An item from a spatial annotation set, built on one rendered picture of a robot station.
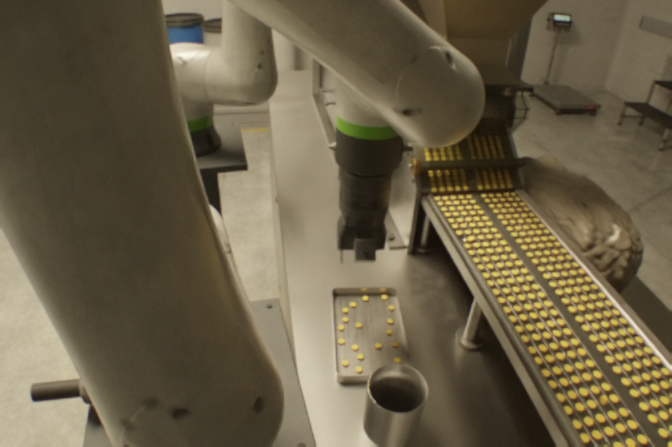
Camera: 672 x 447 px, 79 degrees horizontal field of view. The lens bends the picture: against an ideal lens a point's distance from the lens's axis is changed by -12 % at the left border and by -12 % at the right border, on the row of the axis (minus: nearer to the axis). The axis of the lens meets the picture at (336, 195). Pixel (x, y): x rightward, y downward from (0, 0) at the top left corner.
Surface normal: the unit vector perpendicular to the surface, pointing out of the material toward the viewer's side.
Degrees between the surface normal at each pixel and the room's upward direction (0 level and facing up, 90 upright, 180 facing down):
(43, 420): 0
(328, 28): 108
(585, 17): 90
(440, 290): 0
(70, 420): 0
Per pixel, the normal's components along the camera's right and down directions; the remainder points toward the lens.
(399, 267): 0.04, -0.86
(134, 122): 0.84, 0.26
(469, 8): 0.12, 0.86
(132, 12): 0.95, 0.15
